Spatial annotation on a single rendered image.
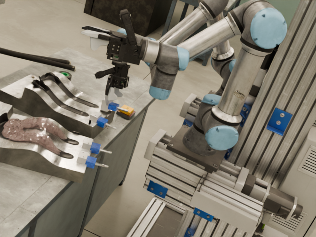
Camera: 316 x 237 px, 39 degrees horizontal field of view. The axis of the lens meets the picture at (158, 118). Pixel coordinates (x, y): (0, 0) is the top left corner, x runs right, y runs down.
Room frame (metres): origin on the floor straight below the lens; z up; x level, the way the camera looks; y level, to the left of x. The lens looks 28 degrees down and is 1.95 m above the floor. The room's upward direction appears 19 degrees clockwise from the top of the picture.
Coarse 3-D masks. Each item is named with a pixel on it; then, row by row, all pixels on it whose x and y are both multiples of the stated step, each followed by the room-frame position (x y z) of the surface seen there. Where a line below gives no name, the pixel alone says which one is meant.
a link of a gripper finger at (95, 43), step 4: (80, 32) 1.32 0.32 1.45; (84, 32) 1.31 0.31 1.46; (88, 32) 1.31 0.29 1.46; (92, 32) 1.32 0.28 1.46; (96, 32) 1.32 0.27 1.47; (100, 32) 1.34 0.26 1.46; (92, 36) 1.31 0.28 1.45; (96, 36) 1.31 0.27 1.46; (92, 40) 1.32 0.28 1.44; (96, 40) 1.32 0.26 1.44; (100, 40) 1.33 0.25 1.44; (104, 40) 1.33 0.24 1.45; (92, 44) 1.32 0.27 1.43; (96, 44) 1.32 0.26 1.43; (100, 44) 1.33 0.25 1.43; (104, 44) 1.33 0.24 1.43; (92, 48) 1.32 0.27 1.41; (96, 48) 1.32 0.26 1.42
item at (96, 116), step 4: (96, 112) 1.80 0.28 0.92; (92, 116) 1.76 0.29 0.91; (96, 116) 1.77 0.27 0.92; (100, 116) 1.79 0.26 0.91; (92, 120) 1.76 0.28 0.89; (96, 120) 1.76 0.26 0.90; (100, 120) 1.76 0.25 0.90; (104, 120) 1.78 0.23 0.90; (100, 124) 1.76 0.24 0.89; (104, 124) 1.76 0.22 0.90; (108, 124) 1.77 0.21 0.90; (116, 128) 1.76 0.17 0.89
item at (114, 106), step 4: (104, 100) 1.87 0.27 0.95; (112, 100) 1.92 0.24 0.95; (104, 104) 1.87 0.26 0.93; (108, 104) 1.87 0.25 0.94; (112, 104) 1.87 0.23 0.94; (116, 104) 1.89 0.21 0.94; (104, 108) 1.87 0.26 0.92; (108, 108) 1.87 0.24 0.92; (112, 108) 1.86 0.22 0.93; (116, 108) 1.87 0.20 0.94; (120, 108) 1.88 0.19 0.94
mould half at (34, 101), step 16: (32, 80) 2.00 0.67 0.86; (48, 80) 1.91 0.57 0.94; (64, 80) 1.99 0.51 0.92; (0, 96) 1.81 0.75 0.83; (16, 96) 1.80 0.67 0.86; (32, 96) 1.77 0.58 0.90; (48, 96) 1.81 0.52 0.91; (64, 96) 1.89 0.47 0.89; (80, 96) 1.96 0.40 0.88; (32, 112) 1.77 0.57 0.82; (48, 112) 1.76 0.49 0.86; (64, 112) 1.76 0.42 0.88; (112, 112) 1.93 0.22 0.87; (80, 128) 1.72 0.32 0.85; (96, 128) 1.76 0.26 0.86
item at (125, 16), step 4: (120, 12) 1.38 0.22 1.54; (124, 12) 1.37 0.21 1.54; (128, 12) 1.38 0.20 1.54; (120, 16) 1.37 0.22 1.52; (124, 16) 1.37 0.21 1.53; (128, 16) 1.37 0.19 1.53; (124, 20) 1.37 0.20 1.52; (128, 20) 1.37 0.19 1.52; (124, 24) 1.36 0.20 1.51; (128, 24) 1.37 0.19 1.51; (128, 28) 1.37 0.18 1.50; (132, 28) 1.37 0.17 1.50; (128, 32) 1.37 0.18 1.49; (132, 32) 1.37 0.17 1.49; (128, 36) 1.37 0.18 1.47; (132, 36) 1.37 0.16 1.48; (132, 40) 1.37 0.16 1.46; (136, 40) 1.38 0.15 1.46; (132, 44) 1.37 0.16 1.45
